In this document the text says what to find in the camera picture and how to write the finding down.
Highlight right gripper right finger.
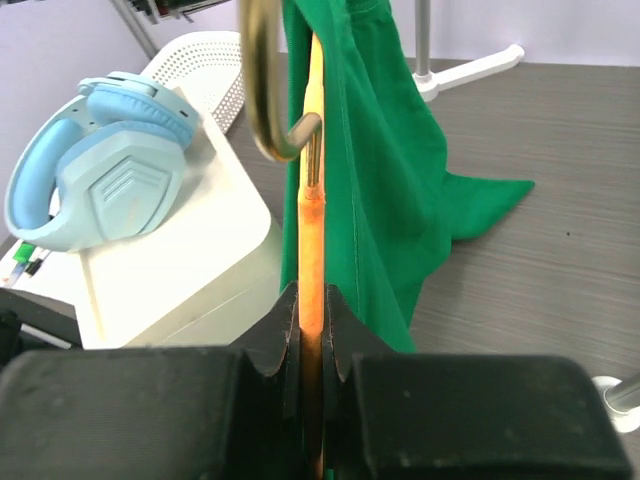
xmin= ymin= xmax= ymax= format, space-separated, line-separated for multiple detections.
xmin=323 ymin=285 xmax=632 ymax=479

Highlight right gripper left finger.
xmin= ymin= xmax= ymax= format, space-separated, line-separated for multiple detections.
xmin=1 ymin=284 xmax=305 ymax=479

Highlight green t shirt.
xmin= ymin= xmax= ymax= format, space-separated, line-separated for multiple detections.
xmin=282 ymin=1 xmax=534 ymax=353

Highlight orange clothes hanger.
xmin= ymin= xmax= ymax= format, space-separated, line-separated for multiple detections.
xmin=240 ymin=1 xmax=325 ymax=479

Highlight white stacked storage box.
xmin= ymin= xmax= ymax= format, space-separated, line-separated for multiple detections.
xmin=75 ymin=87 xmax=281 ymax=349

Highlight metal clothes rack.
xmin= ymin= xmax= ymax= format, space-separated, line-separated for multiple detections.
xmin=413 ymin=0 xmax=639 ymax=434

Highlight green highlighter marker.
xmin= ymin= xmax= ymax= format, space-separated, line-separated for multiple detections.
xmin=13 ymin=242 xmax=36 ymax=264

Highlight light blue headphones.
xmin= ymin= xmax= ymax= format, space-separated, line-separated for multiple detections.
xmin=4 ymin=71 xmax=200 ymax=252

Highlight white perforated plastic basket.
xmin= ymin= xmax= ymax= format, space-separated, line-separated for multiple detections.
xmin=142 ymin=31 xmax=244 ymax=133

